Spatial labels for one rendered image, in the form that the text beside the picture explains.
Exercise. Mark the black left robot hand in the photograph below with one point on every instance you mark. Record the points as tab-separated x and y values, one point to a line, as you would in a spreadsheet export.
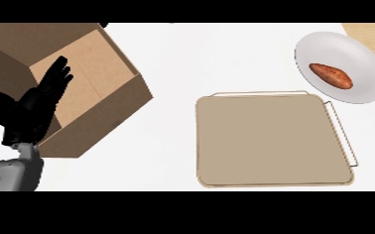
34	109

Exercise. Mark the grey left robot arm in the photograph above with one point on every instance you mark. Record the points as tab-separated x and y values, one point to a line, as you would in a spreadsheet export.
19	170

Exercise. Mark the orange sweet potato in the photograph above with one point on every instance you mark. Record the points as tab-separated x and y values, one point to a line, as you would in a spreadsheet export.
332	76

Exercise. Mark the white plate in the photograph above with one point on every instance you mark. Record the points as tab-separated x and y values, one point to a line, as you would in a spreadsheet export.
336	58

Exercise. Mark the open brown wooden drawer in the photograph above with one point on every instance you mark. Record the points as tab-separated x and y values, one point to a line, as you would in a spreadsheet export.
97	89

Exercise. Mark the small black object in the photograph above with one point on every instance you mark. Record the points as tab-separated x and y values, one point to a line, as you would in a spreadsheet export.
103	24

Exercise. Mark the pale wooden board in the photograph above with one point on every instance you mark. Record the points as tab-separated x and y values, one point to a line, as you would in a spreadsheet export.
363	33

